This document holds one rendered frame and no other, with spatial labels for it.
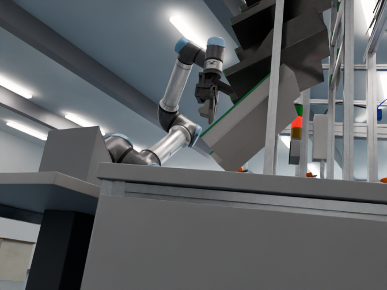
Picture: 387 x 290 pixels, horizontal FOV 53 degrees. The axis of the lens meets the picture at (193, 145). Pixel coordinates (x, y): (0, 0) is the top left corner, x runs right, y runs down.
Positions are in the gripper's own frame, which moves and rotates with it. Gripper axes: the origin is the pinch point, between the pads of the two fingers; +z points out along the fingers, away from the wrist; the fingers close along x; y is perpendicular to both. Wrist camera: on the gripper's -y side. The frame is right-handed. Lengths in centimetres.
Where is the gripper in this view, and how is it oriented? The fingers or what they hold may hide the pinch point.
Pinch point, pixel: (211, 121)
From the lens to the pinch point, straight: 147.8
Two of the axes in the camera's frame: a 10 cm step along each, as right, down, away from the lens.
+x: -2.0, -3.2, -9.2
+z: -1.3, 9.4, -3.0
